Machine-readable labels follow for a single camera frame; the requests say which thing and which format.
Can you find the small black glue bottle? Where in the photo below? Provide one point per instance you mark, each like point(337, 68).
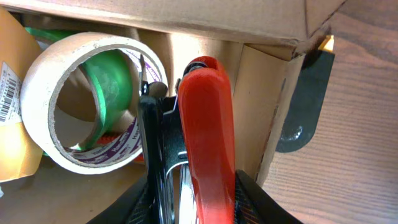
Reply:
point(307, 100)

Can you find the green tape roll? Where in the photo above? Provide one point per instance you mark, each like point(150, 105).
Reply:
point(97, 93)

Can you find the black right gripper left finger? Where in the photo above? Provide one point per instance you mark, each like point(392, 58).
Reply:
point(134, 206)

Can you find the yellow sticky note pad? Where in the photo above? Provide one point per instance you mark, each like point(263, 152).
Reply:
point(20, 155)

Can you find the cardboard box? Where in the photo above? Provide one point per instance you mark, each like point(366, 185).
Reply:
point(261, 44)

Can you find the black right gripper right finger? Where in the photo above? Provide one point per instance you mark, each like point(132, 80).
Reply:
point(253, 205)

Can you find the red marker pen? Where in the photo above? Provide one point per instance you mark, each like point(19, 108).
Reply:
point(205, 105)

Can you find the white tape roll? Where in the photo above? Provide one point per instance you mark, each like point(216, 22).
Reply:
point(44, 81)

